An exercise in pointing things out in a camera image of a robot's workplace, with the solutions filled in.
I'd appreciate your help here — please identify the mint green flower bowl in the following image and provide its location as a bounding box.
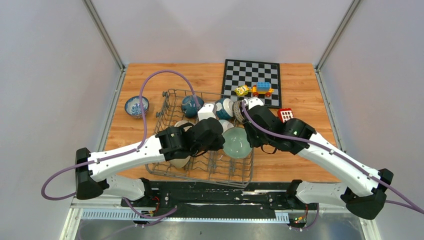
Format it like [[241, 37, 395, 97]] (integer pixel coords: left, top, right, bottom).
[[223, 127, 252, 159]]

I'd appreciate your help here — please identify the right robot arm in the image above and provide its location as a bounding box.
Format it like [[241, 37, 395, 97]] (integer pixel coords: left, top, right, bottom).
[[241, 105, 394, 220]]

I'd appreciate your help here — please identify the grey wire dish rack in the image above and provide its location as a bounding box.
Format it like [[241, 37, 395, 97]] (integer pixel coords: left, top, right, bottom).
[[145, 89, 254, 188]]

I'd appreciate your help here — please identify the white blue floral bowl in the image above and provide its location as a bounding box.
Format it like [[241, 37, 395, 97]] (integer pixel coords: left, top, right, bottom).
[[124, 95, 150, 116]]

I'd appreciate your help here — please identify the blue zigzag red bowl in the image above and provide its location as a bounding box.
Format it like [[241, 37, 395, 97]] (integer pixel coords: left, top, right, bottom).
[[130, 113, 144, 119]]

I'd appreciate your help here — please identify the dark blue bowl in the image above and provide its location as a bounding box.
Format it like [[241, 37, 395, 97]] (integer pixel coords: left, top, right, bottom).
[[180, 95, 205, 119]]

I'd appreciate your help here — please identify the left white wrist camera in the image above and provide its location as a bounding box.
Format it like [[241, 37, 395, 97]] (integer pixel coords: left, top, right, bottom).
[[197, 102, 217, 121]]

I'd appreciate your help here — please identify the dark patterned bowl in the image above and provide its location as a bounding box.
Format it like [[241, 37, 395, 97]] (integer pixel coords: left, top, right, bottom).
[[232, 100, 246, 124]]

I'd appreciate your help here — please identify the teal white bowl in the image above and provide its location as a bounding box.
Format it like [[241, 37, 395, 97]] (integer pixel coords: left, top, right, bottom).
[[215, 97, 234, 120]]

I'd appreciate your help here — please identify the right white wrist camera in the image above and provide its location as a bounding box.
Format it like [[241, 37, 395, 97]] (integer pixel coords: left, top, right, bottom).
[[245, 97, 264, 110]]

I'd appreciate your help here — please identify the blue orange toy car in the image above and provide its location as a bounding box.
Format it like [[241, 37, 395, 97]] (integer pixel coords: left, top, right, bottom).
[[250, 82, 274, 98]]

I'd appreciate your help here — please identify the red toy brick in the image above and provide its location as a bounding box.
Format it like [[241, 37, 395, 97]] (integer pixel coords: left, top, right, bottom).
[[277, 108, 294, 123]]

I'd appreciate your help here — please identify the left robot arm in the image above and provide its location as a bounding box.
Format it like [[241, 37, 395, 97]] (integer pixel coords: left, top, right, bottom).
[[75, 117, 225, 207]]

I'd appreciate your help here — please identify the black white chessboard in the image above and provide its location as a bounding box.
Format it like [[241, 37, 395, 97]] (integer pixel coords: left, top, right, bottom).
[[221, 59, 283, 109]]

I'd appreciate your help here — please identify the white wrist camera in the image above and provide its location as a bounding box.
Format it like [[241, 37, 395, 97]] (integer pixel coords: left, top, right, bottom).
[[245, 97, 264, 110], [197, 102, 217, 121]]

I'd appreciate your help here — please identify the yellow toy block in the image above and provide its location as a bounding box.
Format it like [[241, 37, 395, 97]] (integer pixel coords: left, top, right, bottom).
[[234, 84, 251, 97]]

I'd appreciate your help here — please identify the beige bowl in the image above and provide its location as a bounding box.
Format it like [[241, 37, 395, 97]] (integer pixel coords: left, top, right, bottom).
[[169, 156, 191, 169], [174, 120, 195, 131]]

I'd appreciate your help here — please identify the light teal checked bowl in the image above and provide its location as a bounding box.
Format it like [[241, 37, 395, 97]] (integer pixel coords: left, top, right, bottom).
[[219, 119, 234, 133]]

